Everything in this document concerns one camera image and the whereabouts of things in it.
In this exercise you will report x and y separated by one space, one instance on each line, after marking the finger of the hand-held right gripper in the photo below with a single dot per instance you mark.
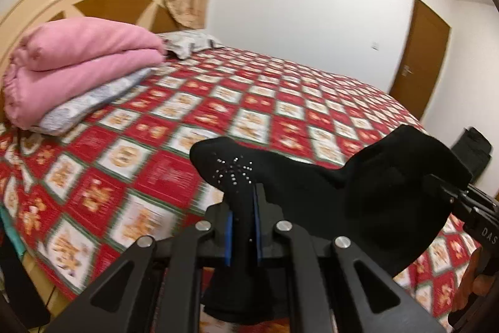
444 186

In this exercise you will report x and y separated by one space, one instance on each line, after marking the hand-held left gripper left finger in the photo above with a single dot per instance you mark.
228 235

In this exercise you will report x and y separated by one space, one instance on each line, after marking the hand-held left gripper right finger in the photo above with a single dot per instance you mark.
257 231

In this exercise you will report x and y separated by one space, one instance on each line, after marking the black sock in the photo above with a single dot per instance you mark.
331 200

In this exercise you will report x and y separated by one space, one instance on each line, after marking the person's right hand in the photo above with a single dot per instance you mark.
471 278

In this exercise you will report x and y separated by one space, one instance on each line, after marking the black bag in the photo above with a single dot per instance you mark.
473 149

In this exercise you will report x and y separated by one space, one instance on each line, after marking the red printed bedspread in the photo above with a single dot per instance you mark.
156 169

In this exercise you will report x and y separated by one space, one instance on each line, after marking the brown wooden door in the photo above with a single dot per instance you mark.
421 56

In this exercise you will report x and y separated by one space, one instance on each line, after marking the grey patterned pillow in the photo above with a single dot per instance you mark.
191 42

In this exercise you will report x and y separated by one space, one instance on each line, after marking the folded grey patterned sheet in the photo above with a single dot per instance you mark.
78 106

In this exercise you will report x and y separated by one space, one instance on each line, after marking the teal object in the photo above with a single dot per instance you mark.
9 227

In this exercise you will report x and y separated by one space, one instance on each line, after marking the folded pink blanket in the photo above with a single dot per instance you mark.
78 56

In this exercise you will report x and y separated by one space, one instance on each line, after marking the wooden bed side rail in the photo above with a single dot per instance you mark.
43 278

